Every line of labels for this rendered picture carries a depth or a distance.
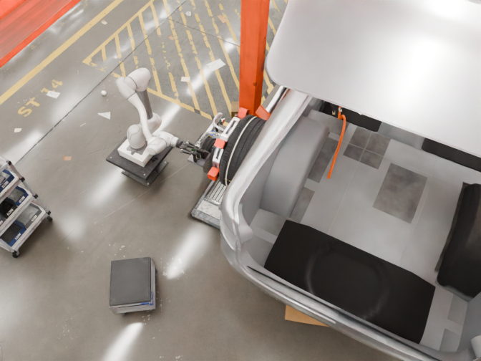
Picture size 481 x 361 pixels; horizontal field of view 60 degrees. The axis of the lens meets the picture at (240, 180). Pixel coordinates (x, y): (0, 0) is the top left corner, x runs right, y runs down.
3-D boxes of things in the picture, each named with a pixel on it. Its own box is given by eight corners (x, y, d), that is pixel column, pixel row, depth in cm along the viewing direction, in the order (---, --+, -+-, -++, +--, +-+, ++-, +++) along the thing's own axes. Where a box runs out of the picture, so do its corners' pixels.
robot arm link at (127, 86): (128, 97, 354) (139, 88, 360) (114, 79, 349) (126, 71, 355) (124, 101, 365) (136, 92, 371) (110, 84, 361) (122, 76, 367)
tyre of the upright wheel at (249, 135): (249, 199, 389) (237, 187, 325) (227, 189, 394) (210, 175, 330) (278, 136, 395) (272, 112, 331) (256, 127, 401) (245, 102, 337)
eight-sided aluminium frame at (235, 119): (220, 188, 376) (218, 152, 330) (213, 185, 377) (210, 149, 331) (246, 145, 402) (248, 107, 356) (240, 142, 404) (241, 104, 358)
